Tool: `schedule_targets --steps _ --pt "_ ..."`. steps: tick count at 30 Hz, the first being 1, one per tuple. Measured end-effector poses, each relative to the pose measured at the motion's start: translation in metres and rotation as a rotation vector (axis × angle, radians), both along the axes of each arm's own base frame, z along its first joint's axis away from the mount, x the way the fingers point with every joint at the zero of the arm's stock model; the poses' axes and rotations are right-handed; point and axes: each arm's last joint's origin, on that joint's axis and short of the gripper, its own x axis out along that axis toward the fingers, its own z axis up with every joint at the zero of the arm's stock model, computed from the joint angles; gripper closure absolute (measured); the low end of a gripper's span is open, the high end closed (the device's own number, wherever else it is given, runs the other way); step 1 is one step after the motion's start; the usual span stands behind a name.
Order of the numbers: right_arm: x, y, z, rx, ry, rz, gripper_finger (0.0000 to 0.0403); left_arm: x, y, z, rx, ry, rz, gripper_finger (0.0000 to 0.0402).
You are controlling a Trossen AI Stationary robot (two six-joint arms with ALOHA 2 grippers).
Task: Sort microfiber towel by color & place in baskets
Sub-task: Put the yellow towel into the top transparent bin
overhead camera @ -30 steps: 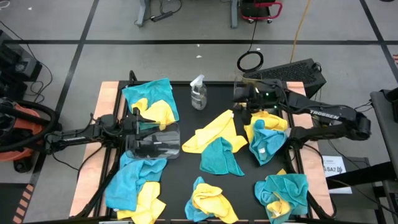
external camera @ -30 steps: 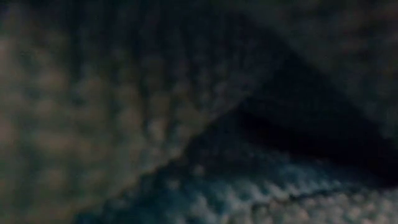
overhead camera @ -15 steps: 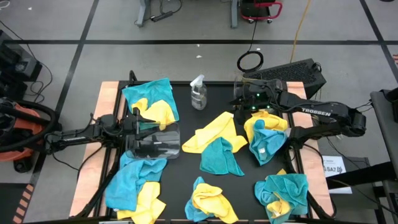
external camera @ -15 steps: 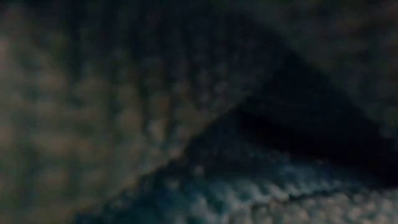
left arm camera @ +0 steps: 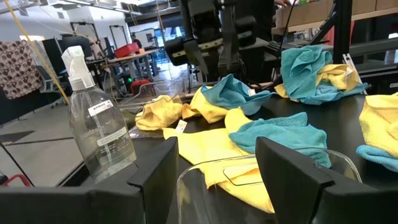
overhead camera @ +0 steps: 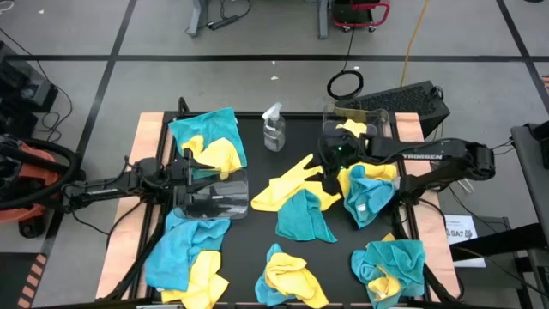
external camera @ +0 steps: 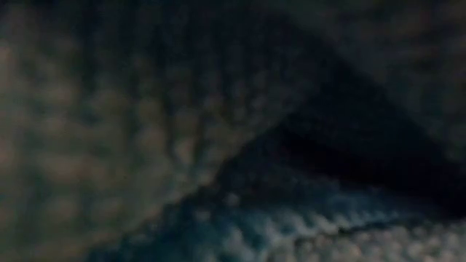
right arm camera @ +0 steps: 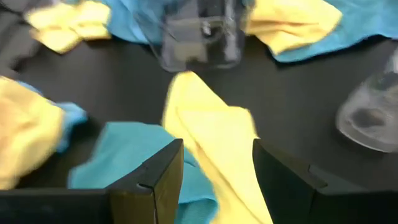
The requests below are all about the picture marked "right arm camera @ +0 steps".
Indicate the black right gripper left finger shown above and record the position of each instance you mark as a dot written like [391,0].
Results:
[140,199]

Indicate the clear spray bottle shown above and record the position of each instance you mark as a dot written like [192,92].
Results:
[367,118]

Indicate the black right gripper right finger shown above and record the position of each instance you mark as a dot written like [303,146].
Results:
[295,199]

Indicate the teal microfiber towel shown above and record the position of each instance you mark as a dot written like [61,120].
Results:
[124,149]
[367,25]

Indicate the clear plastic basket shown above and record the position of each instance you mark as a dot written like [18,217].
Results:
[199,59]

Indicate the yellow microfiber towel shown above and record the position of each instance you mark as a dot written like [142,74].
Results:
[289,21]
[28,130]
[62,25]
[217,140]

